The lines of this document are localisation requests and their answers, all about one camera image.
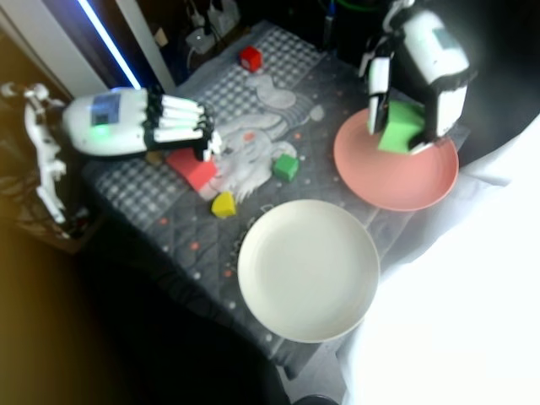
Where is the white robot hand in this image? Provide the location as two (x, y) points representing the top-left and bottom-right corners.
(358, 8), (472, 155)
(61, 86), (224, 162)

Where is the large green cube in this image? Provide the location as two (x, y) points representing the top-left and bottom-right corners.
(377, 100), (426, 155)

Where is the large red block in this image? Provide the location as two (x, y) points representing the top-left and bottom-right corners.
(165, 147), (218, 193)

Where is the pink plate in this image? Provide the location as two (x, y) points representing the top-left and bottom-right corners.
(333, 107), (460, 213)

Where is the small red cube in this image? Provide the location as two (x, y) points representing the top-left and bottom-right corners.
(239, 46), (263, 72)

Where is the small green cube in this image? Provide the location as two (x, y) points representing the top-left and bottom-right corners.
(273, 154), (300, 183)

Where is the white plate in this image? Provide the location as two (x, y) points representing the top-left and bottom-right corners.
(236, 199), (381, 343)

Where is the blue-white light strip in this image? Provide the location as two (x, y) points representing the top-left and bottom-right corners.
(78, 0), (143, 89)

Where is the yellow block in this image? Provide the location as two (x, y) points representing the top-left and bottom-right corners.
(211, 192), (237, 219)

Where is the white cloth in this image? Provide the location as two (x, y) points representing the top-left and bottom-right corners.
(337, 126), (540, 405)

